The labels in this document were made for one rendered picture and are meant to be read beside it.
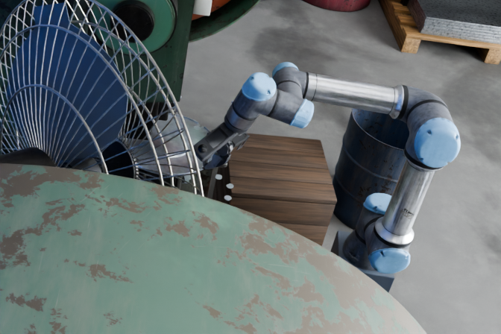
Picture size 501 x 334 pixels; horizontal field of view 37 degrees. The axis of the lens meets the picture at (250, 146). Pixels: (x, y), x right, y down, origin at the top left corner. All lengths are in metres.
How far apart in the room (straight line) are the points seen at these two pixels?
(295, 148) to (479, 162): 1.27
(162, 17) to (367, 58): 3.04
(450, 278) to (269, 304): 2.73
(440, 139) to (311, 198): 0.92
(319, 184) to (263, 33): 1.84
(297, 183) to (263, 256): 2.29
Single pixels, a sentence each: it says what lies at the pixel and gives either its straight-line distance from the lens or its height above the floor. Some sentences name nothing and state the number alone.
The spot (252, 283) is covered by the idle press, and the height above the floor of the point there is 1.72.
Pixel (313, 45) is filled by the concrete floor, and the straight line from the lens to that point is 4.51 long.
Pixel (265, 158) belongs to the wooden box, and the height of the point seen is 0.35.
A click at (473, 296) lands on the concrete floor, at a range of 3.18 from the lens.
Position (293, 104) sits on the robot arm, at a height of 1.08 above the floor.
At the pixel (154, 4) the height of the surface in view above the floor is 1.37.
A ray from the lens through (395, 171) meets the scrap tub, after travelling 3.00.
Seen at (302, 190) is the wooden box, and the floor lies 0.35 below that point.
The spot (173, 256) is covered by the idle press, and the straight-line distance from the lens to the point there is 0.48.
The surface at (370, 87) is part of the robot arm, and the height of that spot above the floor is 1.08.
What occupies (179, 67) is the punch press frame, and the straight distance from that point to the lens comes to 1.78.
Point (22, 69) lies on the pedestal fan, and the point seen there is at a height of 1.44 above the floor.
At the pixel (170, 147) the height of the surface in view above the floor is 0.79.
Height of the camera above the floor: 2.08
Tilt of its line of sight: 36 degrees down
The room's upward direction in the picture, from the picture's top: 13 degrees clockwise
